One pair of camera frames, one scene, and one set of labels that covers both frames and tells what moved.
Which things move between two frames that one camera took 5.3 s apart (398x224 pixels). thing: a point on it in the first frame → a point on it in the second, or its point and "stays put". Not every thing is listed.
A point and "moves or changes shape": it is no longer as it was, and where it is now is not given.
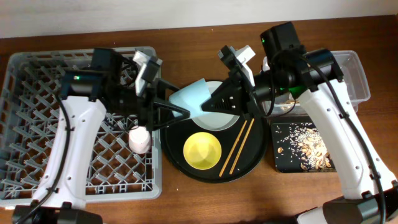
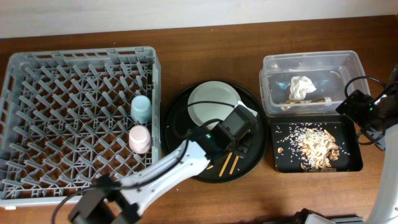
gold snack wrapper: (288, 104) stays put
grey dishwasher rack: (33, 135) stays put
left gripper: (149, 109) → (241, 147)
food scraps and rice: (302, 142) stays put
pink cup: (140, 139) stays put
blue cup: (191, 98) moves or changes shape
